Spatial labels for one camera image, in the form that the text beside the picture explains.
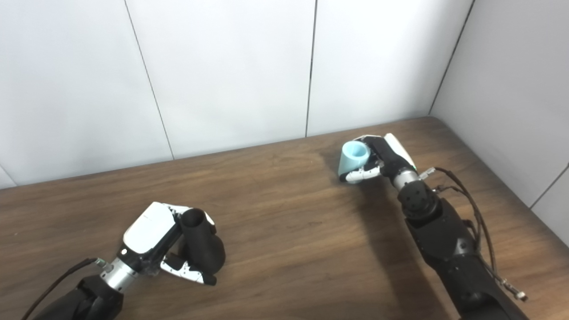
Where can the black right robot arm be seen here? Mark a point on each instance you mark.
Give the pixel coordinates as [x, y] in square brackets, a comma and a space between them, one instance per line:
[444, 240]

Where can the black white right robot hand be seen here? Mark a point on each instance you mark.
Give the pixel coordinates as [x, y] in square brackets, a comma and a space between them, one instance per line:
[393, 158]

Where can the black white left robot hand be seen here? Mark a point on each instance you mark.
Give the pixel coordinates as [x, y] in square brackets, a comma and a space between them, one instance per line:
[149, 226]

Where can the black flared nozzle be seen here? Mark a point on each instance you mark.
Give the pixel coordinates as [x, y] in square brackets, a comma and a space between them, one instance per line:
[204, 249]

